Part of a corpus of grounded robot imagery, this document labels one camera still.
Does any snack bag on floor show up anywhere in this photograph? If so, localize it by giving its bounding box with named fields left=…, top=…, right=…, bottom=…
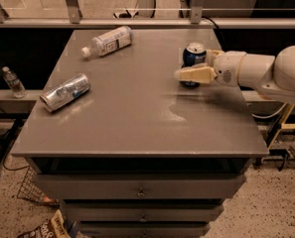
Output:
left=17, top=209, right=71, bottom=238

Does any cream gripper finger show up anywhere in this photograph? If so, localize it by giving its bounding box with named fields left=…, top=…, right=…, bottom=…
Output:
left=206, top=50, right=223, bottom=65
left=174, top=66, right=217, bottom=84

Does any drawer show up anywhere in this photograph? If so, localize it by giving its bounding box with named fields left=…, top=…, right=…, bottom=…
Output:
left=63, top=203, right=223, bottom=222
left=34, top=174, right=245, bottom=199
left=78, top=222, right=210, bottom=238

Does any middle drawer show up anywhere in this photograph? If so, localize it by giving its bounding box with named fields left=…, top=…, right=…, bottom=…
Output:
left=63, top=203, right=223, bottom=222

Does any clear plastic bottle white label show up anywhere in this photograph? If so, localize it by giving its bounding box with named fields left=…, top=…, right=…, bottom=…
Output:
left=81, top=26, right=133, bottom=58

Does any top drawer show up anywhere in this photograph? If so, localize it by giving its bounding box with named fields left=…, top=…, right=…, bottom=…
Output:
left=34, top=174, right=245, bottom=199

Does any wire basket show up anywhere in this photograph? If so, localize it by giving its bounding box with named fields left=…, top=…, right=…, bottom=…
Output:
left=17, top=168, right=59, bottom=206

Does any blue pepsi can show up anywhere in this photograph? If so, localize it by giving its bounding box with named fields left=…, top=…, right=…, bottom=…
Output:
left=179, top=42, right=208, bottom=89

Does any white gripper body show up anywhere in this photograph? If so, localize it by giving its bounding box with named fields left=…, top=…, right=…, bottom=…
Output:
left=214, top=51, right=246, bottom=87

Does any small water bottle on ledge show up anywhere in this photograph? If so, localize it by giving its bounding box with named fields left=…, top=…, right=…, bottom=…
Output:
left=2, top=66, right=26, bottom=98

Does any bottom drawer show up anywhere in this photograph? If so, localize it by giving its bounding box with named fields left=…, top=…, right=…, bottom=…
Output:
left=78, top=222, right=210, bottom=238

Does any crushed silver can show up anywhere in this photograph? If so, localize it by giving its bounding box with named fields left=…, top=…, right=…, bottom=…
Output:
left=40, top=73, right=90, bottom=112

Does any metal railing frame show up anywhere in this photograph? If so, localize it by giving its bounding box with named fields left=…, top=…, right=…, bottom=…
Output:
left=0, top=0, right=295, bottom=30

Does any grey drawer cabinet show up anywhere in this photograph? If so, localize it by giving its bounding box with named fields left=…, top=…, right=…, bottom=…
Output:
left=12, top=30, right=267, bottom=226

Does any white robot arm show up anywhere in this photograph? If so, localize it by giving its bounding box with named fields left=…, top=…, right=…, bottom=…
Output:
left=175, top=46, right=295, bottom=104

